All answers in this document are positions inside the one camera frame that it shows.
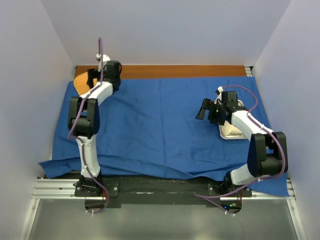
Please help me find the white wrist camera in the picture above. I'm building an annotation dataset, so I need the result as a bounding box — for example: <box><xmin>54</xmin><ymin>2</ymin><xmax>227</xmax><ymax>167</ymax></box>
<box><xmin>215</xmin><ymin>86</ymin><xmax>224</xmax><ymax>100</ymax></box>
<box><xmin>95</xmin><ymin>53</ymin><xmax>111</xmax><ymax>72</ymax></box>

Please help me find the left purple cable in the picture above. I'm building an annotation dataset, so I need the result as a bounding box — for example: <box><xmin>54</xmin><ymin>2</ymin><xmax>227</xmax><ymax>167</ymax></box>
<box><xmin>67</xmin><ymin>37</ymin><xmax>111</xmax><ymax>215</ymax></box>

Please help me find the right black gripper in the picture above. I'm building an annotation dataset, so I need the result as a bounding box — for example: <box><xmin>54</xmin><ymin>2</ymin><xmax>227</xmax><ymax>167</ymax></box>
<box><xmin>195</xmin><ymin>98</ymin><xmax>226</xmax><ymax>126</ymax></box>

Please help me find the aluminium frame rail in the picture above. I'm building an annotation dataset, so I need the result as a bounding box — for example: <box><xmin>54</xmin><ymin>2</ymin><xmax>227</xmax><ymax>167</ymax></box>
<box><xmin>32</xmin><ymin>176</ymin><xmax>296</xmax><ymax>200</ymax></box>

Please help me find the orange square woven mat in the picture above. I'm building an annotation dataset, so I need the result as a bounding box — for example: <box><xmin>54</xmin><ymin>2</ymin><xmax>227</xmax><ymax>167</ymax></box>
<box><xmin>73</xmin><ymin>71</ymin><xmax>94</xmax><ymax>96</ymax></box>

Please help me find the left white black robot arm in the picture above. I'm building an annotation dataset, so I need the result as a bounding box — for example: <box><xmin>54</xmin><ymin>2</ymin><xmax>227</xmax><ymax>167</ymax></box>
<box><xmin>67</xmin><ymin>60</ymin><xmax>122</xmax><ymax>198</ymax></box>

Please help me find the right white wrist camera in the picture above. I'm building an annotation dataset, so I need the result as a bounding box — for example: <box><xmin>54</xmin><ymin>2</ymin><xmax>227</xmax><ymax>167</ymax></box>
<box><xmin>215</xmin><ymin>86</ymin><xmax>224</xmax><ymax>100</ymax></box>

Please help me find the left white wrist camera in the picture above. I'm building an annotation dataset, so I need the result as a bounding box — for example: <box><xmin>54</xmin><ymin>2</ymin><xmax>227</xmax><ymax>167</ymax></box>
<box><xmin>95</xmin><ymin>53</ymin><xmax>111</xmax><ymax>72</ymax></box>

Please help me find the white gauze pad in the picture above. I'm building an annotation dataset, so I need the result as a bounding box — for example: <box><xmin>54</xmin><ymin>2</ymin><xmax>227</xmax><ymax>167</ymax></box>
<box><xmin>220</xmin><ymin>120</ymin><xmax>242</xmax><ymax>138</ymax></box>

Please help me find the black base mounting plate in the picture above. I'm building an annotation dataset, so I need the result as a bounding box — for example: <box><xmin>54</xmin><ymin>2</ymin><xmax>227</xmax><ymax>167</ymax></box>
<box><xmin>74</xmin><ymin>176</ymin><xmax>252</xmax><ymax>211</ymax></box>

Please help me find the steel instrument tray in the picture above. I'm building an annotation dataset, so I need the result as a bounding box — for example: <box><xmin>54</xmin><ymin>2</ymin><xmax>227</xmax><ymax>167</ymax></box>
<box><xmin>218</xmin><ymin>99</ymin><xmax>247</xmax><ymax>141</ymax></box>

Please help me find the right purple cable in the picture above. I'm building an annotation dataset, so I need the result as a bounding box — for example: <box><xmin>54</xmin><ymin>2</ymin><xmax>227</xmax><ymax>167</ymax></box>
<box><xmin>194</xmin><ymin>84</ymin><xmax>287</xmax><ymax>211</ymax></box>

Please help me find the blue surgical drape cloth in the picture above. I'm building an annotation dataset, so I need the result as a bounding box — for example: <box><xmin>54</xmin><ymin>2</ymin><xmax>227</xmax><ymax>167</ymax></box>
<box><xmin>37</xmin><ymin>75</ymin><xmax>290</xmax><ymax>197</ymax></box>

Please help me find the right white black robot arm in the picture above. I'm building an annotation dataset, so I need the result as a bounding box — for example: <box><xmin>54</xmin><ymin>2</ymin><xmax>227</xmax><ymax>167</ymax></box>
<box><xmin>195</xmin><ymin>87</ymin><xmax>289</xmax><ymax>197</ymax></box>

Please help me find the purple cable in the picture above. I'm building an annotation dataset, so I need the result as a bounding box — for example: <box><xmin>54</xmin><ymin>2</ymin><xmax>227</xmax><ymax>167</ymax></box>
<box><xmin>194</xmin><ymin>84</ymin><xmax>287</xmax><ymax>211</ymax></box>
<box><xmin>67</xmin><ymin>37</ymin><xmax>111</xmax><ymax>215</ymax></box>

